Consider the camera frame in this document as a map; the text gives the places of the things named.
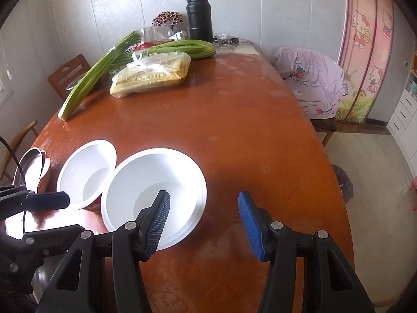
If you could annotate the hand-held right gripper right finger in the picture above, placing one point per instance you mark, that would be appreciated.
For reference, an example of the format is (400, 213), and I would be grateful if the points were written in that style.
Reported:
(251, 225)

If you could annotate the steel mixing bowl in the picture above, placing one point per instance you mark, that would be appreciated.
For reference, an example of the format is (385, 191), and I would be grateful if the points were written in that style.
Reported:
(73, 84)

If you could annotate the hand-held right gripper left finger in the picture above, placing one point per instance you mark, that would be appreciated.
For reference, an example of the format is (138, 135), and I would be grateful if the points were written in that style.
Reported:
(159, 221)

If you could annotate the red packet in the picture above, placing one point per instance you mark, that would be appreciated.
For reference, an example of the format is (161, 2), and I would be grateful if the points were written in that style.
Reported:
(140, 46)

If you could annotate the dark wooden chair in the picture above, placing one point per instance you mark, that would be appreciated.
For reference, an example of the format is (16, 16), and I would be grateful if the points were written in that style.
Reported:
(324, 130)

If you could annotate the small white cup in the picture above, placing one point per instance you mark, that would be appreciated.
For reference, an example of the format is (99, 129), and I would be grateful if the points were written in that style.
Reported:
(178, 34)

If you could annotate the pink cloth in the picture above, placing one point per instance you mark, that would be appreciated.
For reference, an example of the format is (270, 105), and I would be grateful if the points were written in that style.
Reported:
(312, 78)

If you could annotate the plastic bag of noodles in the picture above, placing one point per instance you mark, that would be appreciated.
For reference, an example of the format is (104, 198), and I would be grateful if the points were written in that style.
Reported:
(150, 78)

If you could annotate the large red paper bowl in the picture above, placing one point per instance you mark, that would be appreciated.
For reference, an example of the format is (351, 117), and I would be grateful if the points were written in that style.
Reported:
(84, 166)

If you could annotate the white drawer cabinet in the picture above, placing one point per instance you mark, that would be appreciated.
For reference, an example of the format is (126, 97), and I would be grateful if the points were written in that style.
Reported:
(405, 107)

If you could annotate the clear glass dish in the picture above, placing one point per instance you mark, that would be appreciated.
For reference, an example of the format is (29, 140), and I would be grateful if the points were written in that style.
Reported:
(226, 39)

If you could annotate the slat-back wooden chair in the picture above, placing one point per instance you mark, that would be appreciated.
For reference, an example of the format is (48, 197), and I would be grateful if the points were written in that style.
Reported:
(68, 68)

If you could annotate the orange animal-shaped plate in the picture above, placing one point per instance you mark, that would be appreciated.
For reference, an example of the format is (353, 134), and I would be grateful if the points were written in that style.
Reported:
(46, 172)

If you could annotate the dark round object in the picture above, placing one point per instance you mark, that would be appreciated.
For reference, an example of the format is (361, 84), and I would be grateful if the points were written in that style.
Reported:
(343, 186)

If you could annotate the green celery bunch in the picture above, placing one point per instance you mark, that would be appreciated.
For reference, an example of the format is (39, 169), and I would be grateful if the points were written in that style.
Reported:
(84, 81)
(192, 49)

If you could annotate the pink toy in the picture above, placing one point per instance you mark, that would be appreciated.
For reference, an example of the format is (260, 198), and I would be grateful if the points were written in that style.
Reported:
(413, 185)

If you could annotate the curved-back wooden chair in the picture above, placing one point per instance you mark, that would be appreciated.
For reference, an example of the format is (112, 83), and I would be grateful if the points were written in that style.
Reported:
(31, 127)

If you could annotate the pale cutting board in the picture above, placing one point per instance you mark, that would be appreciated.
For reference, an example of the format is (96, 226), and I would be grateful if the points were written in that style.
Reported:
(241, 49)

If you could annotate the black thermos flask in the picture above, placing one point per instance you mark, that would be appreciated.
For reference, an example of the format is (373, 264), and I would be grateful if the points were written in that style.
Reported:
(199, 19)

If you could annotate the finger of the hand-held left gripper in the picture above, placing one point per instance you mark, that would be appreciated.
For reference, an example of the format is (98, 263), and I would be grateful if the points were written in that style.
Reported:
(49, 201)
(55, 236)

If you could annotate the pink cartoon-print wardrobe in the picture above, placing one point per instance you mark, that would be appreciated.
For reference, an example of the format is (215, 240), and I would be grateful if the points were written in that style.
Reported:
(365, 55)

